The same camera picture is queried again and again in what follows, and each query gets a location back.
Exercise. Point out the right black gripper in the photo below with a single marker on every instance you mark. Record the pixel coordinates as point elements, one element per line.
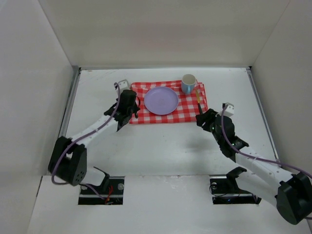
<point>207,119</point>

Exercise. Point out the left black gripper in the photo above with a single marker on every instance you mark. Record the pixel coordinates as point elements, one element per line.
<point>124,116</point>

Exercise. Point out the red white checkered cloth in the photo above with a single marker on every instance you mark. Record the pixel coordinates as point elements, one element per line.
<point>187,107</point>

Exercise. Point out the purple plastic plate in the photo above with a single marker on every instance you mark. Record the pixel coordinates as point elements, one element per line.
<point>161,100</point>

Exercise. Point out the light blue mug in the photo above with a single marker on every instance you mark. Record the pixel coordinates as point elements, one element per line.
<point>188,83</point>

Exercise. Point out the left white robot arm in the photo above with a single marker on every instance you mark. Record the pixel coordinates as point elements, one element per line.
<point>68,163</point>

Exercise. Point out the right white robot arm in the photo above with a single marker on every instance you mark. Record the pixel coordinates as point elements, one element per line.
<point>284,186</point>

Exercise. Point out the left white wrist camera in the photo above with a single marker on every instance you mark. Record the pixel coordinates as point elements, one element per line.
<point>124,85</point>

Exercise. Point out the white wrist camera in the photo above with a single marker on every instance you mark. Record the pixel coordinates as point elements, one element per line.
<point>124,85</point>
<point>228,109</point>

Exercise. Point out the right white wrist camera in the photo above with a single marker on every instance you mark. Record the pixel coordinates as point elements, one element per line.
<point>228,109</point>

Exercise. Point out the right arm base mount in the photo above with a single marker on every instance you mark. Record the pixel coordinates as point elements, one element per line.
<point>225,191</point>

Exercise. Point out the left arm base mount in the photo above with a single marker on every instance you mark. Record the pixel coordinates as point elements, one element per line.
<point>99,188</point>

